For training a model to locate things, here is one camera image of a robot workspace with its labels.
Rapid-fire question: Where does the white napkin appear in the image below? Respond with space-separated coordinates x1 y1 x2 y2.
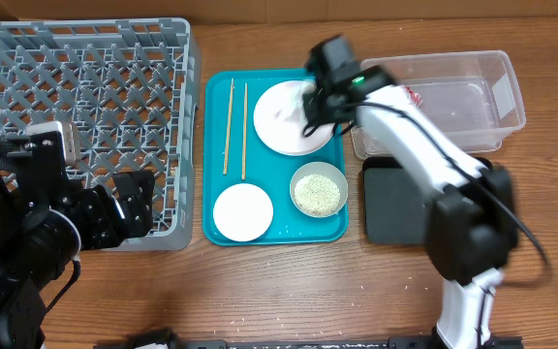
273 80 314 123

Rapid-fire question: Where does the grey bowl with rice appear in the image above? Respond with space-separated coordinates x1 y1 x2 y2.
290 162 348 218

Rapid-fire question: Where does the red snack wrapper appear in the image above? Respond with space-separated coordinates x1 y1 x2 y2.
403 85 423 107

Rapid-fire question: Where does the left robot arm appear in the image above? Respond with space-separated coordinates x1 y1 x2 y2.
0 131 155 348

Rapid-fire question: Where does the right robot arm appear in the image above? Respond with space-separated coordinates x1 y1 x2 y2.
302 35 518 348

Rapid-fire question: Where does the grey dishwasher rack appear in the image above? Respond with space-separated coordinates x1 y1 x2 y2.
0 17 201 251

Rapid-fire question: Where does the pink shallow bowl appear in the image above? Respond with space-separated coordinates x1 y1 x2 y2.
212 183 274 242

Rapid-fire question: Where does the teal serving tray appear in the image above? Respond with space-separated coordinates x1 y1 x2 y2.
202 69 349 246

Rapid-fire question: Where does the left wooden chopstick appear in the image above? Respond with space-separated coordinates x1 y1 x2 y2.
223 78 234 175

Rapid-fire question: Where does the wooden chopstick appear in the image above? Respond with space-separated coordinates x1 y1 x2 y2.
223 78 234 175
241 82 248 181

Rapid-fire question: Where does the right wooden chopstick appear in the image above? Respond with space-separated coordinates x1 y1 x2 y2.
241 82 248 181

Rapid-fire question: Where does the white round plate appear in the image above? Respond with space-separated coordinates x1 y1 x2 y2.
253 81 332 156

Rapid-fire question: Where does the black rectangular tray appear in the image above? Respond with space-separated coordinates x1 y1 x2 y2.
361 156 500 245

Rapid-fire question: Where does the clear plastic bin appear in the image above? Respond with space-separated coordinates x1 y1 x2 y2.
361 50 526 153

